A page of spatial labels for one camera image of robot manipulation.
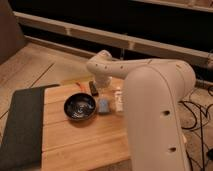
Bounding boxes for black floor cables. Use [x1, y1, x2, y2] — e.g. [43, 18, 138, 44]
[179, 84, 213, 171]

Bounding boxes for dark ceramic bowl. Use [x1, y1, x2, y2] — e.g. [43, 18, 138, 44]
[64, 93, 96, 122]

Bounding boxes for small white bottle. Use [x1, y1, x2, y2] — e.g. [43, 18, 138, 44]
[114, 87, 123, 112]

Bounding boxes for dark grey mat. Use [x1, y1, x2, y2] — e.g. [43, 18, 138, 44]
[0, 84, 56, 171]

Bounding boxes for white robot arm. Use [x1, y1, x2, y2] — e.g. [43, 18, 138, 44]
[87, 50, 196, 171]

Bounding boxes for black rectangular block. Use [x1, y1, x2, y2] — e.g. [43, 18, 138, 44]
[89, 81, 99, 96]

